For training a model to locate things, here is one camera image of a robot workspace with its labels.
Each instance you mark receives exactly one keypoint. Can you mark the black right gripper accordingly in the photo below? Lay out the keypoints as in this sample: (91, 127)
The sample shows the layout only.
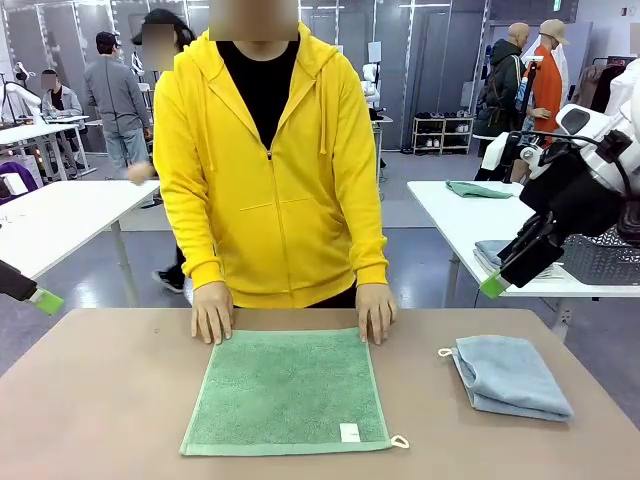
(570, 200)

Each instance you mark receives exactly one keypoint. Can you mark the light blue towel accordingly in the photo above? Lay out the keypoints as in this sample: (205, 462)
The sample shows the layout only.
(515, 380)

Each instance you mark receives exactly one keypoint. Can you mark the green terry towel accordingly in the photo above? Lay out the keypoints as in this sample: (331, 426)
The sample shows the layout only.
(285, 390)
(475, 190)

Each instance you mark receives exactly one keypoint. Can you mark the yellow-sleeved left forearm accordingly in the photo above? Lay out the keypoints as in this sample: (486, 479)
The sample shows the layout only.
(372, 255)

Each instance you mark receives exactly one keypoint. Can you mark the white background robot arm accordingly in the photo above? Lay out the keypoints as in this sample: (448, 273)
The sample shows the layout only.
(370, 75)
(27, 97)

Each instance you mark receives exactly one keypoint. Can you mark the yellow-sleeved right forearm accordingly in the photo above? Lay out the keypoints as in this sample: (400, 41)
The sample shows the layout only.
(197, 255)

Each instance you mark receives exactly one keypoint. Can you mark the dark grey plastic basket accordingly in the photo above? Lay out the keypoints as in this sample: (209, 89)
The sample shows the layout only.
(600, 262)

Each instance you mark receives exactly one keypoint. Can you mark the person's left hand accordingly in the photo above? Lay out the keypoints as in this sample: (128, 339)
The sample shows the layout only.
(376, 312)

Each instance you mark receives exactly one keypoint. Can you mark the person's right hand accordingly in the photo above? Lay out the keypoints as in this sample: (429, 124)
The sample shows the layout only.
(212, 315)

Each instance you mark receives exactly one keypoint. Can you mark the grey-blue folded towel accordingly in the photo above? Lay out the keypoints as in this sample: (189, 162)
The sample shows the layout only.
(487, 250)

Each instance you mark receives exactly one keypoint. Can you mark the purple cloth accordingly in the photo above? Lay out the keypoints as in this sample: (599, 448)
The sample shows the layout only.
(20, 172)

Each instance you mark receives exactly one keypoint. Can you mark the shoe rack with shoes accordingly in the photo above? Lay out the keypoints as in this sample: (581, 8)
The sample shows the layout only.
(435, 142)

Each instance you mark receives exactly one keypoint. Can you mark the white background desk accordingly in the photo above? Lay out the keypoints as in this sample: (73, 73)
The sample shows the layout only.
(30, 131)

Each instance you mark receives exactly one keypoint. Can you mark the clothes rack with coats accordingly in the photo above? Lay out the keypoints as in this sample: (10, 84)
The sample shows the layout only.
(587, 90)

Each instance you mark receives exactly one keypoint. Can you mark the mannequin orange dress tan cap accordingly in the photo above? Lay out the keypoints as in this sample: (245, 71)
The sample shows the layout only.
(545, 80)

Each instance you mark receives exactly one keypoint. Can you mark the mannequin in black jacket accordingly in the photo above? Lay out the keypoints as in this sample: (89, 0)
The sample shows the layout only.
(502, 80)

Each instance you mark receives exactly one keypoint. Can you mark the mannequin white top orange trousers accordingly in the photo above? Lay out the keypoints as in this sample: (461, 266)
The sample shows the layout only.
(625, 90)

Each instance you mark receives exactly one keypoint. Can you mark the seated person grey jacket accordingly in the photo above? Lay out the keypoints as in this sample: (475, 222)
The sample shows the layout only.
(65, 102)

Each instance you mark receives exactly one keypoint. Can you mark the man grey jacket black cap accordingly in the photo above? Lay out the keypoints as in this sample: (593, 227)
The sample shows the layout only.
(115, 95)

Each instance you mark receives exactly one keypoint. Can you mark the person in yellow hoodie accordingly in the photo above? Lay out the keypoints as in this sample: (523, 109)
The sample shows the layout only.
(280, 225)

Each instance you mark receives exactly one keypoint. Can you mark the long-haired person dark clothes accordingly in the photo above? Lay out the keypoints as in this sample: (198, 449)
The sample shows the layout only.
(162, 15)

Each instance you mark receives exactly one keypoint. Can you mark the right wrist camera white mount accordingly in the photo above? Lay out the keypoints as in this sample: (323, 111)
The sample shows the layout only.
(495, 155)

